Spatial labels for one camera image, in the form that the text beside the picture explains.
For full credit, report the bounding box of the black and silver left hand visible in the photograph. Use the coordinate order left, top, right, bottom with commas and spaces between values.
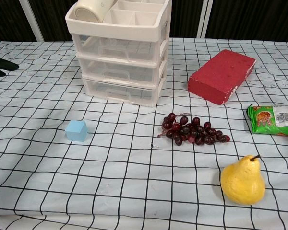
0, 57, 20, 81

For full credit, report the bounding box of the light blue block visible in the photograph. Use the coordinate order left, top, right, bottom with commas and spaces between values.
64, 120, 89, 143

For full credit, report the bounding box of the clear drawer with blue label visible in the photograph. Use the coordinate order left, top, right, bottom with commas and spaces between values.
73, 33, 159, 64

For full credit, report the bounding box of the clear plastic drawer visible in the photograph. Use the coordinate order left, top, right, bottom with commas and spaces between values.
83, 78, 158, 103
78, 57, 159, 84

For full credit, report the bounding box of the cream cylindrical bottle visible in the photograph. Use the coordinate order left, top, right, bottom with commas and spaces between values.
73, 0, 119, 24

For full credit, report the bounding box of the white black checkered tablecloth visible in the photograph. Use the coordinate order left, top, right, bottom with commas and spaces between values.
0, 37, 288, 230

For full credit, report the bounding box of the dark red grape bunch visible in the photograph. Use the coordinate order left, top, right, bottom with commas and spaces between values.
157, 112, 231, 147

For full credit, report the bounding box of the red brick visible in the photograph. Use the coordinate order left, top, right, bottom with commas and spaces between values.
188, 49, 257, 106

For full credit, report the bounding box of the yellow pear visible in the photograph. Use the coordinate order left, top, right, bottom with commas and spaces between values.
220, 154, 266, 206

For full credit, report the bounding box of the green snack bag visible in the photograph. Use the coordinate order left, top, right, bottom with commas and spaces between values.
246, 105, 288, 138

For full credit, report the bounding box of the white partition post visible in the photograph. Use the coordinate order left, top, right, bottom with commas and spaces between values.
196, 0, 215, 39
18, 0, 45, 42

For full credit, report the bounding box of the white storage box frame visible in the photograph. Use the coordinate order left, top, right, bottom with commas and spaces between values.
65, 0, 171, 108

